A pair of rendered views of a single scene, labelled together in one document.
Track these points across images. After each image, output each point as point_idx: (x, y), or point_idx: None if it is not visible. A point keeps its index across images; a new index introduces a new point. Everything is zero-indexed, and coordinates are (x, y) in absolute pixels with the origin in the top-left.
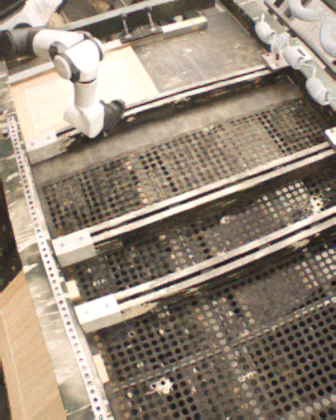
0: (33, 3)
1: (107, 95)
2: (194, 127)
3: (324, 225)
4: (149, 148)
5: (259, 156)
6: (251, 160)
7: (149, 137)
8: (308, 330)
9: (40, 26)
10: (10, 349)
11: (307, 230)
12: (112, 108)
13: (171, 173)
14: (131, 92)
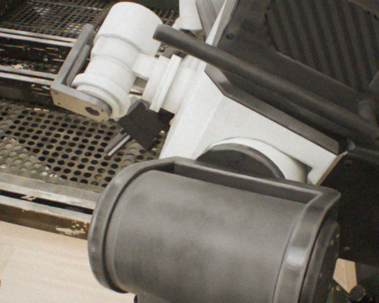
0: (188, 67)
1: (59, 299)
2: (11, 175)
3: (43, 35)
4: (88, 183)
5: None
6: (9, 117)
7: (73, 196)
8: (66, 155)
9: (212, 17)
10: (344, 264)
11: (59, 38)
12: (136, 96)
13: (95, 147)
14: (18, 275)
